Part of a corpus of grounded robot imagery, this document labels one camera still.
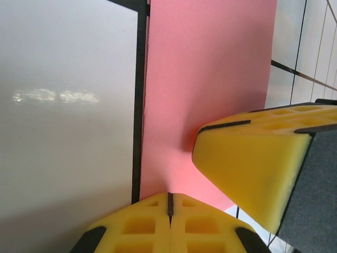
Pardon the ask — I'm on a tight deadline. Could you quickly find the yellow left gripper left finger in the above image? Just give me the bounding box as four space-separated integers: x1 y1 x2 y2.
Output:
70 192 172 253

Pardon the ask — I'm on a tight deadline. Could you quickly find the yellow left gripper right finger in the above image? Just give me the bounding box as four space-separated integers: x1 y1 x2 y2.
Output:
170 192 272 253

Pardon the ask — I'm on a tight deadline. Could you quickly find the pink paper sheet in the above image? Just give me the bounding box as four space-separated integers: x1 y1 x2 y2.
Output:
138 0 279 211

